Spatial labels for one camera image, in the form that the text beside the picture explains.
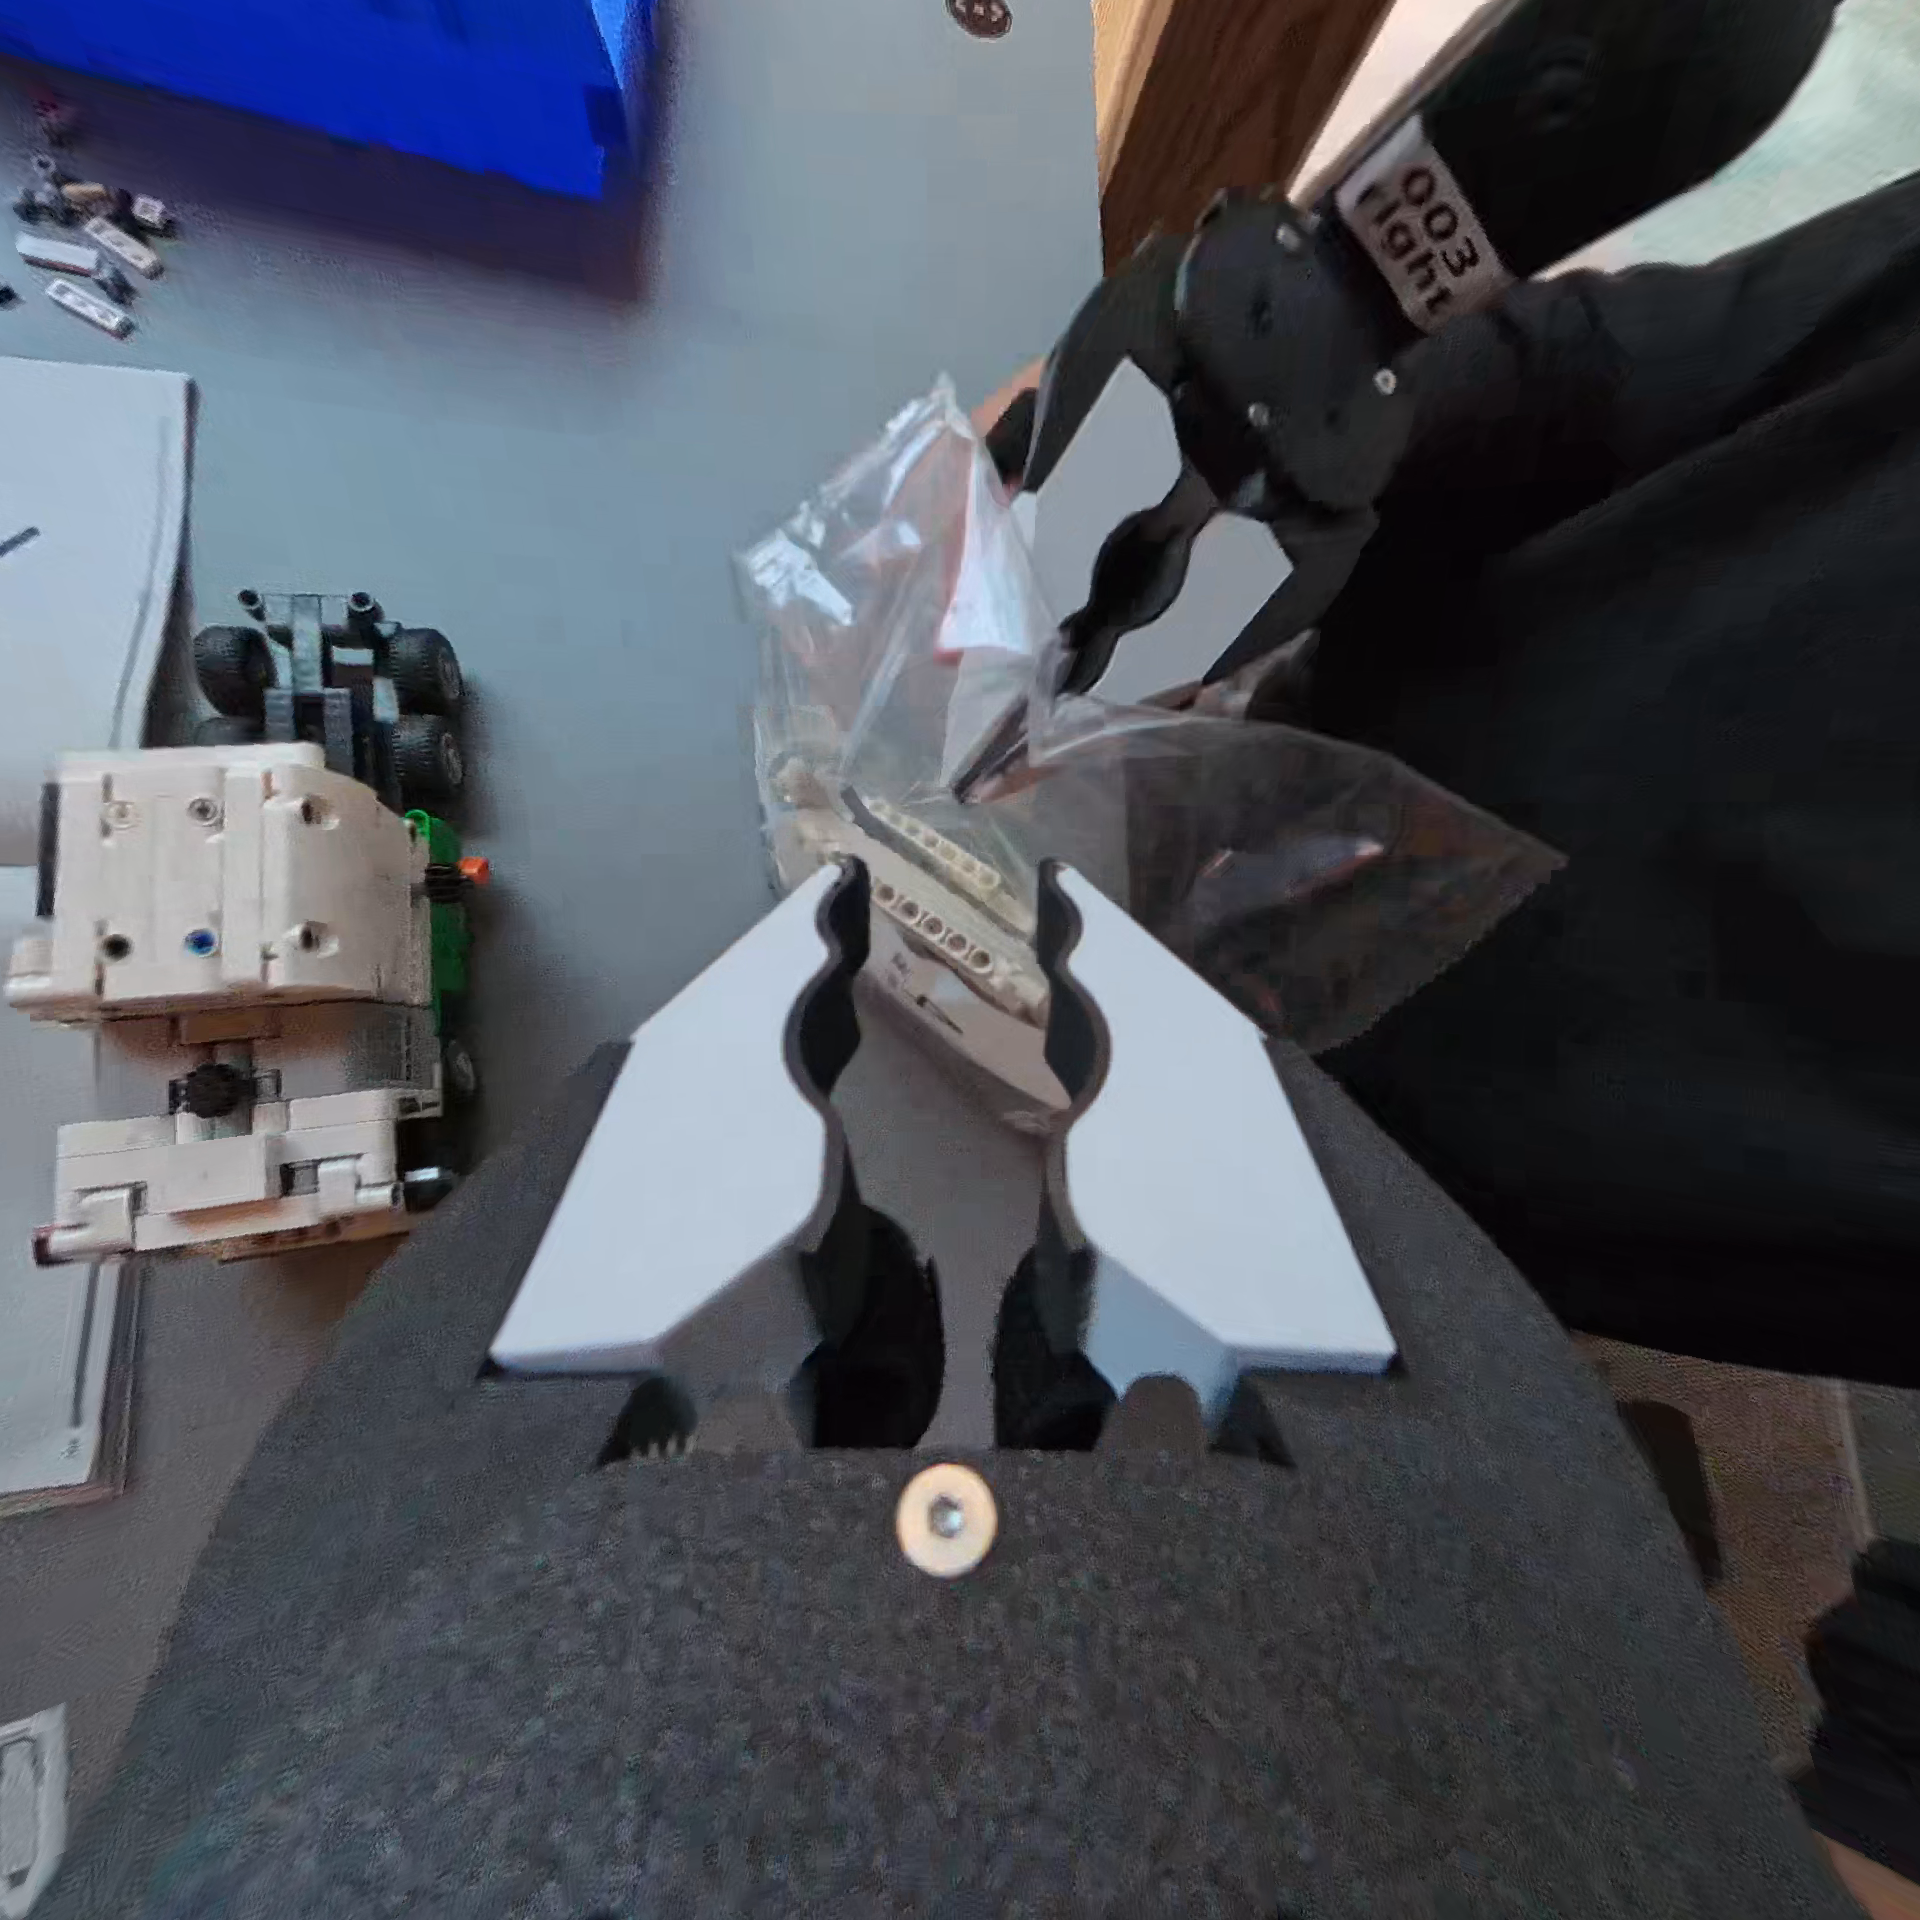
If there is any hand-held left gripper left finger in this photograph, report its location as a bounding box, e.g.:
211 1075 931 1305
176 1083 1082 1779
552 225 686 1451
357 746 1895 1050
485 858 880 1381

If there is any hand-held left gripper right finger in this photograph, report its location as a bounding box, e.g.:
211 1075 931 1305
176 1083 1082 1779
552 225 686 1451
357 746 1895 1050
1033 858 1400 1395

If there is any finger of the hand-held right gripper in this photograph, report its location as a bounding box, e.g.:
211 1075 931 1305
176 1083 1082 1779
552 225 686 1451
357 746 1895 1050
1056 481 1308 700
1032 322 1201 692

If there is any clear plastic bag of lego pieces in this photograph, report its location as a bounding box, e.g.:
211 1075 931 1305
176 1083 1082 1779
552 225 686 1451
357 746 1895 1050
731 372 1570 1134

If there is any person's right forearm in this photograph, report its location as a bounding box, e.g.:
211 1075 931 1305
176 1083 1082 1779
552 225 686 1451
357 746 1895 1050
1379 164 1920 632

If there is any white lego truck model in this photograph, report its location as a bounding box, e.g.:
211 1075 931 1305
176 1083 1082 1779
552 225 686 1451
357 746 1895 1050
0 585 497 1271

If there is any pile of small lego pieces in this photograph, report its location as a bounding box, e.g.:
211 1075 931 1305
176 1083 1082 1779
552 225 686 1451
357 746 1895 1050
0 91 186 345

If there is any blue plastic bin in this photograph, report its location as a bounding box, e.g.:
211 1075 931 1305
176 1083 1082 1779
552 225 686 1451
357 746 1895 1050
0 0 669 295

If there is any white instruction booklet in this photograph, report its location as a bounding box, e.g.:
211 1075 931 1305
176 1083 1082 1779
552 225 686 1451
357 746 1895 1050
0 357 199 1519

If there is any wooden post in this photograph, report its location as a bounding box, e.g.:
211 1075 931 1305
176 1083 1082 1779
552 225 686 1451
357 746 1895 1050
1091 0 1400 280

